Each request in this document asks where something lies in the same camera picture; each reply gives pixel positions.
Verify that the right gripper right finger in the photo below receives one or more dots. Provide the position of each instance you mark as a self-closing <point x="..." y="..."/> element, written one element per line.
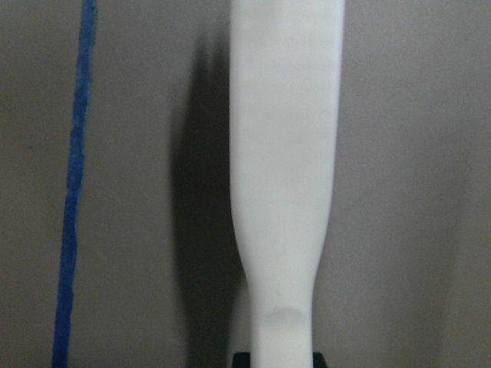
<point x="319" y="360"/>

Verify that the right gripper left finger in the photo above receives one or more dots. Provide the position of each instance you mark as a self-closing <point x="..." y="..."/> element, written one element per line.
<point x="241" y="360"/>

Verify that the beige hand brush black bristles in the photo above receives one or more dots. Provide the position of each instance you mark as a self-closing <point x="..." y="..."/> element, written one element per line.
<point x="285" y="71"/>

